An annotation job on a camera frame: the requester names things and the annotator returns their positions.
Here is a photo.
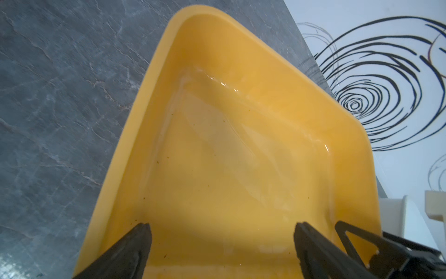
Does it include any yellow plastic storage tray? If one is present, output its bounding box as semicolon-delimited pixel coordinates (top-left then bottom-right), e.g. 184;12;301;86
75;5;382;279

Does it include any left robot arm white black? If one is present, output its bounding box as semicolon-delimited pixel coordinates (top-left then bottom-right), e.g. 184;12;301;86
75;185;446;279

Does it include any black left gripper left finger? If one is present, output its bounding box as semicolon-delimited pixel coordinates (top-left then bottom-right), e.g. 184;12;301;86
75;223;152;279

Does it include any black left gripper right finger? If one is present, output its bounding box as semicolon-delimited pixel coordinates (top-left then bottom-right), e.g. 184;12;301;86
293;222;375;279

